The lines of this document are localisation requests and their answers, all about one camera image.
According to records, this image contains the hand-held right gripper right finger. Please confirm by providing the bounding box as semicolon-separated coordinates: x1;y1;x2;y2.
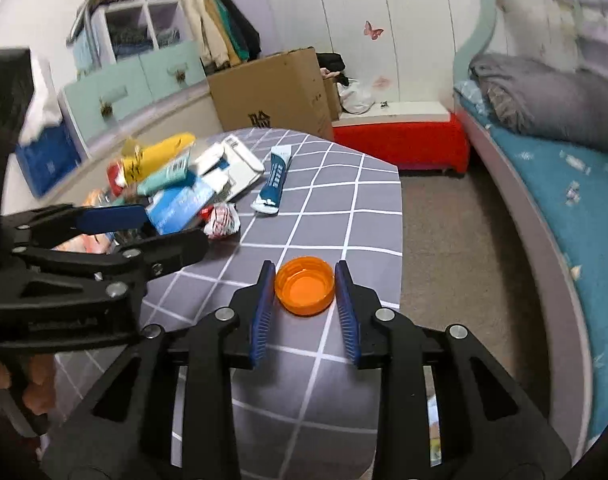
334;260;572;480

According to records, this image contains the black clothing pile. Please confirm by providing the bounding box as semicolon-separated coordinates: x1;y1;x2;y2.
315;52;352;86

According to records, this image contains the red storage bench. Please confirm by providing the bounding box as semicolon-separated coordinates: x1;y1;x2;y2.
331;101;471;176

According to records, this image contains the mint drawer unit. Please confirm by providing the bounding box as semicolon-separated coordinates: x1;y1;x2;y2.
58;40;207;156

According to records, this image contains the teal tube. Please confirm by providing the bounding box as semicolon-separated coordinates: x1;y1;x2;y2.
136;167;199;197

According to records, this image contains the person's left hand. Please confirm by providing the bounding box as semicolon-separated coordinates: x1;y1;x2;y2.
0;352;57;417

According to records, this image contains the grey checked tablecloth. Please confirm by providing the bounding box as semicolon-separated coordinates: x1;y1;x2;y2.
54;127;402;480

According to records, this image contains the beige jacket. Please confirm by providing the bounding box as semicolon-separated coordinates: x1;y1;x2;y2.
179;0;235;68

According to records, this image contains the red packet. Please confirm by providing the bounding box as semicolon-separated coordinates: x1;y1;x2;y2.
106;160;129;198

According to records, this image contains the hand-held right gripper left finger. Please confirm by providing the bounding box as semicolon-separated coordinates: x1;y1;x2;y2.
41;260;277;480

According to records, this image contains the orange bottle cap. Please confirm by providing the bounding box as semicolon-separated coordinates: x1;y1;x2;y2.
275;256;335;317

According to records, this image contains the white plastic bag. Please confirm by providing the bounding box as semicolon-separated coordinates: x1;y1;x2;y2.
21;52;64;141
338;80;375;115

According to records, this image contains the blue toothpaste tube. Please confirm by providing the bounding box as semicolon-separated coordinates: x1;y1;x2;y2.
250;145;293;216

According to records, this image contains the grey blanket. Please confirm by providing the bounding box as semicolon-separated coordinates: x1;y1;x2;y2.
469;54;608;153

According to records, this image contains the green garment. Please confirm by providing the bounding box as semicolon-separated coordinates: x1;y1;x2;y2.
214;0;249;61

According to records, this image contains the crumpled red white wrapper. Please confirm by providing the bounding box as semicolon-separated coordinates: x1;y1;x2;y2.
204;202;241;240

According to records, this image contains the bed with teal sheet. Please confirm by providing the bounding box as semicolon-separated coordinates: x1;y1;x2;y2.
454;80;608;456

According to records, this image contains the blue white tissue box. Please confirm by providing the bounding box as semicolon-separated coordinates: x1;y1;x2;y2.
146;180;219;236

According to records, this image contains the large cardboard box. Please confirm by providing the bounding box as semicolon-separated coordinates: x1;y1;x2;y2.
206;47;335;142

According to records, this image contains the blue bag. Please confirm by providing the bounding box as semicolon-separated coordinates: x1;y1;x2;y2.
16;122;82;198

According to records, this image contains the black hanging garment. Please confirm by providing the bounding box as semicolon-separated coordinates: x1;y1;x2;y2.
219;0;262;61

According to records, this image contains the white flat carton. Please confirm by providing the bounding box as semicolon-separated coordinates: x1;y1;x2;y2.
194;136;265;196

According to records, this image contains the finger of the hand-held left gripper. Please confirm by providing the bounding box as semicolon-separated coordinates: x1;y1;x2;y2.
11;228;211;311
0;203;150;251

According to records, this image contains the yellow packet with black print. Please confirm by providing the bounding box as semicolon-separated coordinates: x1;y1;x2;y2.
121;132;197;183

